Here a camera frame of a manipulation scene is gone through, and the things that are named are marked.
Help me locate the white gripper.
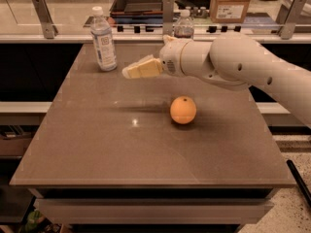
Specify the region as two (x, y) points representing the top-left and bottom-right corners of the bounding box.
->
(122, 35), (190, 79)

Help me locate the blue label plastic bottle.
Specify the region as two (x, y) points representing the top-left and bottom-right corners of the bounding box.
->
(90, 6), (117, 72)

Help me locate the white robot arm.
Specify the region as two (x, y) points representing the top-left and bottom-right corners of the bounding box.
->
(122, 32), (311, 127)

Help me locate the clear plastic water bottle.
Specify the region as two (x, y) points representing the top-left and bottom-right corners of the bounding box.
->
(174, 10), (194, 39)

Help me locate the dark open tray bin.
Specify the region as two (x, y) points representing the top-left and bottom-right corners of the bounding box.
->
(110, 0), (163, 16)

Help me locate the orange fruit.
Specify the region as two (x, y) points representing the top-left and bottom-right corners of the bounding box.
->
(170, 96), (196, 124)

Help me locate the cardboard box with label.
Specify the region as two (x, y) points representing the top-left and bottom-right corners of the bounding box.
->
(209, 0), (251, 23)

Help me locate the black rod on floor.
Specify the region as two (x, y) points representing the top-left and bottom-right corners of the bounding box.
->
(286, 159), (311, 208)

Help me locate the green object under table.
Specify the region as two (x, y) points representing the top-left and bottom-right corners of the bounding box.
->
(24, 211), (45, 233)

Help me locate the middle metal glass bracket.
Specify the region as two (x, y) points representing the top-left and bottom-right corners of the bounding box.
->
(162, 0), (174, 35)

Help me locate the metal glass bracket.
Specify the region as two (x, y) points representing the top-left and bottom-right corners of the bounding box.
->
(162, 0), (174, 35)
(31, 0), (58, 39)
(279, 0), (307, 40)

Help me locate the left metal glass bracket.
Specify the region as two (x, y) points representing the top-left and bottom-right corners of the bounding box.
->
(31, 0), (58, 39)

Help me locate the right metal glass bracket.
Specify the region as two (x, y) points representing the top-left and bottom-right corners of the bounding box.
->
(279, 0), (307, 40)

